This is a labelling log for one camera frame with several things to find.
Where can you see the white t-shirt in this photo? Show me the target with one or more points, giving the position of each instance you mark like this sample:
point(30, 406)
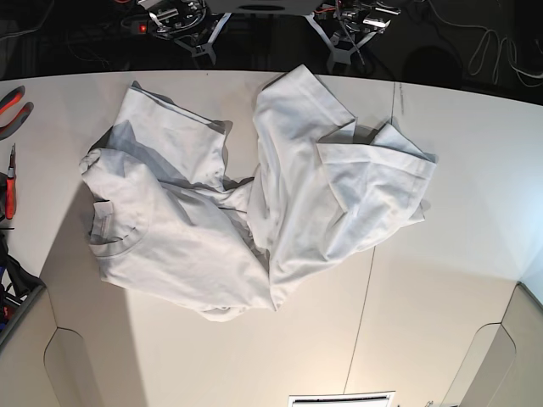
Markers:
point(169, 223)

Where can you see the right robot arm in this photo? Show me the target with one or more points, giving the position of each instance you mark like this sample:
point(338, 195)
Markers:
point(189, 24)

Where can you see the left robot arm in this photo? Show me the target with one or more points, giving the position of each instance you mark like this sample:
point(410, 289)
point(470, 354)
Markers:
point(347, 26)

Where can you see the black power strip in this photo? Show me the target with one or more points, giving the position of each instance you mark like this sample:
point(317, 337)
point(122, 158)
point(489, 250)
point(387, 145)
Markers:
point(144, 24)

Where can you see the white vent grille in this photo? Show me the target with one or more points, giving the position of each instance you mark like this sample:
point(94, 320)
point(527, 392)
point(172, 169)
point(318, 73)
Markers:
point(379, 399)

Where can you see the black bag at left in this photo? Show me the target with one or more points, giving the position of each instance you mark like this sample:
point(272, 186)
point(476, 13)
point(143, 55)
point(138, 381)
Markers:
point(17, 287)

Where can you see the red handled cutter tool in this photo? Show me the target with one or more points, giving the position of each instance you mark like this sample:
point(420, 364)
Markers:
point(10, 201)

